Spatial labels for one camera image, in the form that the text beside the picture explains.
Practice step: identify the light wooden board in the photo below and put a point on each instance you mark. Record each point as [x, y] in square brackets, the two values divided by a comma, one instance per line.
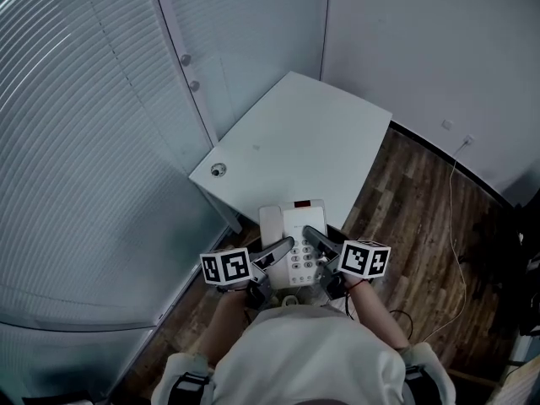
[523, 386]

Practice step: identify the white push-button telephone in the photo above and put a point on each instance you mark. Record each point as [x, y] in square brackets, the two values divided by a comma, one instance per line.
[295, 222]

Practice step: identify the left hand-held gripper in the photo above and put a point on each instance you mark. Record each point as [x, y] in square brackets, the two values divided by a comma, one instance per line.
[228, 266]

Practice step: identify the round blind knob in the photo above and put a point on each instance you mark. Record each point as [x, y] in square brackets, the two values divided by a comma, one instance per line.
[194, 85]
[184, 59]

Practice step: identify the white wall socket with plug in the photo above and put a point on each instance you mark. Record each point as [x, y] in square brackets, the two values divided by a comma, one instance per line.
[467, 140]

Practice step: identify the white desk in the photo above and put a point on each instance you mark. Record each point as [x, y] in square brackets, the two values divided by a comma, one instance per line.
[304, 142]

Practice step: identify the person's left forearm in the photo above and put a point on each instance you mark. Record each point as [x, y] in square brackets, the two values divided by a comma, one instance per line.
[223, 323]

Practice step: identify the black chair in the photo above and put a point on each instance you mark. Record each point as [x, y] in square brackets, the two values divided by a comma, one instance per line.
[532, 268]

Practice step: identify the person's white shirt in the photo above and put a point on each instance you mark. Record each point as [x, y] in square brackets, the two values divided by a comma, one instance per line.
[312, 361]

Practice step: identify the black skirting board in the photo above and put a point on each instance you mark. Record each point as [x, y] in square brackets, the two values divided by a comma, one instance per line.
[485, 182]

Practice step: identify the white window blind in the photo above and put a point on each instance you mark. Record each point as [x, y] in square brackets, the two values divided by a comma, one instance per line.
[84, 142]
[253, 28]

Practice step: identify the person's right forearm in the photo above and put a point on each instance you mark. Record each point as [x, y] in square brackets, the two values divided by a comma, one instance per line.
[371, 314]

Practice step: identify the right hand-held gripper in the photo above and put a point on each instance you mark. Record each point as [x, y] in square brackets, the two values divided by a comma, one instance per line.
[363, 260]

